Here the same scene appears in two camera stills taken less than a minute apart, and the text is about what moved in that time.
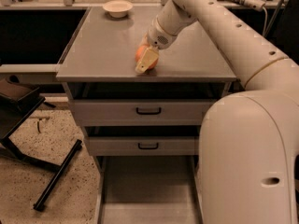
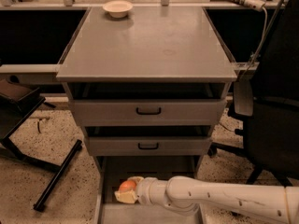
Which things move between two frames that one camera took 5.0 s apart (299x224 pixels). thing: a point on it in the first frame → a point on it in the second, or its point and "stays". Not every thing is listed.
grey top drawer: [149, 112] stays
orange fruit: [140, 52] → [127, 185]
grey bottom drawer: [148, 189] stays
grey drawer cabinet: [143, 128] stays
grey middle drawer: [143, 147] stays
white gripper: [158, 37] → [144, 189]
